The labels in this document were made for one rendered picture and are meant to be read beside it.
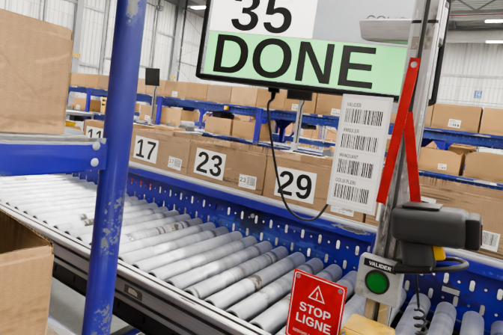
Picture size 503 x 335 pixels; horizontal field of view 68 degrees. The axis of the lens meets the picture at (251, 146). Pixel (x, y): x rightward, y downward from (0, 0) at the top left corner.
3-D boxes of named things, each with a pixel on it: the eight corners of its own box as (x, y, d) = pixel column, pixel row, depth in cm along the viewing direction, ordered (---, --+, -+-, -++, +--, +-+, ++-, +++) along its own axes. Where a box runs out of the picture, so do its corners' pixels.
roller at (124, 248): (102, 271, 107) (92, 260, 109) (215, 235, 150) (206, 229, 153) (107, 257, 105) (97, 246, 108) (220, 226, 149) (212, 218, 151)
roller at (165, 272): (142, 293, 97) (138, 274, 98) (251, 249, 141) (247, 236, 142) (155, 291, 95) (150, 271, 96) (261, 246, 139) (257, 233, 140)
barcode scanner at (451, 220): (480, 293, 49) (482, 213, 49) (386, 274, 56) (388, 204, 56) (482, 278, 55) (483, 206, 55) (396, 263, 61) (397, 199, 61)
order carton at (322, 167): (260, 197, 145) (266, 154, 143) (295, 191, 169) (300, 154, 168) (361, 225, 123) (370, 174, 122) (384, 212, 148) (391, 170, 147)
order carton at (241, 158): (186, 177, 166) (190, 139, 164) (225, 174, 190) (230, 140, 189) (260, 197, 144) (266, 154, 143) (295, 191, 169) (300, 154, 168)
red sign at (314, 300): (284, 334, 70) (294, 268, 69) (286, 333, 71) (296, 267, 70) (370, 375, 62) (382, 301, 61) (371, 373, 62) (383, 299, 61)
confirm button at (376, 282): (364, 289, 60) (367, 271, 60) (367, 286, 61) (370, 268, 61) (384, 295, 58) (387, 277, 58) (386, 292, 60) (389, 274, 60)
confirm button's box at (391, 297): (352, 294, 62) (358, 254, 61) (358, 289, 64) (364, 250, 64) (395, 311, 58) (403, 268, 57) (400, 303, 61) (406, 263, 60)
